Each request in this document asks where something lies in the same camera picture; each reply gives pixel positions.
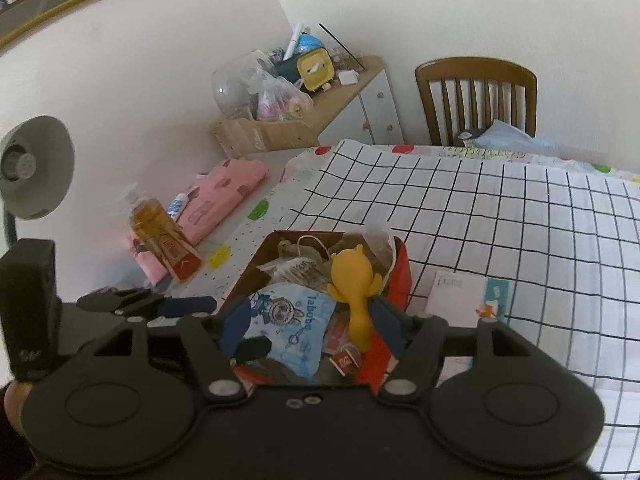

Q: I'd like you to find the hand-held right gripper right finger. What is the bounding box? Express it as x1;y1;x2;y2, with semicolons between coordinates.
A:
372;297;540;405

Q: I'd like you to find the pink printed cloth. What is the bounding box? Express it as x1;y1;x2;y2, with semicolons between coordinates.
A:
131;237;174;287
177;158;269;247

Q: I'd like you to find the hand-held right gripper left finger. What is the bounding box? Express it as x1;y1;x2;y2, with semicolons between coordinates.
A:
87;296;252;405

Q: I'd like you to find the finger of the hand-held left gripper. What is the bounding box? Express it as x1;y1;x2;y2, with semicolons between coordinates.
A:
76;287;219;319

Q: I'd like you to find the white and teal card pack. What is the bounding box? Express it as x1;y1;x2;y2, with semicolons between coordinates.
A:
424;269;512;357

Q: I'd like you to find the red cardboard box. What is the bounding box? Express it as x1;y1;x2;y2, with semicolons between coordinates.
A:
219;229;414;397

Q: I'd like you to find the yellow alarm clock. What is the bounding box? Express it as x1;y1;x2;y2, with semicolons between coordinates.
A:
294;47;334;94

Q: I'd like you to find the checkered tablecloth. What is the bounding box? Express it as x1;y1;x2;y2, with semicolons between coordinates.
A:
165;139;640;477

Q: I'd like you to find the orange liquid bottle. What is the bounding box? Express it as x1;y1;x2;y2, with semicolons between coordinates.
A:
127;194;204;282

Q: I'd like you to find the pale blue plastic bag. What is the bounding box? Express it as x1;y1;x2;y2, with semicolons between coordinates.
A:
452;119;559;157

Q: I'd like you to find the wooden chair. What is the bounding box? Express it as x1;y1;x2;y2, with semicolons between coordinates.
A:
414;57;539;147

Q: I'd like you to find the clear round plastic bag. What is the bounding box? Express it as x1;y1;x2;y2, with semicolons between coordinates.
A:
211;50;276;121

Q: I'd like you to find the blue printed face mask pack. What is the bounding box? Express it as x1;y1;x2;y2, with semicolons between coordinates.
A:
242;282;337;377

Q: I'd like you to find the plastic bag of pink items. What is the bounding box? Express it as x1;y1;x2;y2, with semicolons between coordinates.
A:
250;71;315;123

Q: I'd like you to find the small red snack packet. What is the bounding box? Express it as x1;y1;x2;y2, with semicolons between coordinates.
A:
329;347;361;377

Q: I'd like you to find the blue and white tube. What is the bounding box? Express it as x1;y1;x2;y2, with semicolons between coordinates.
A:
167;192;194;224

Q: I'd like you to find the thin black stick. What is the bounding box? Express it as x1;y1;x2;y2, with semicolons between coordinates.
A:
318;23;366;69

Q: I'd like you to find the wooden top drawer cabinet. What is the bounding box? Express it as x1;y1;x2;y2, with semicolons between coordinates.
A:
309;55;406;147

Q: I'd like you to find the grey desk lamp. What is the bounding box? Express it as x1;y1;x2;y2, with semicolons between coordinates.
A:
0;114;77;262

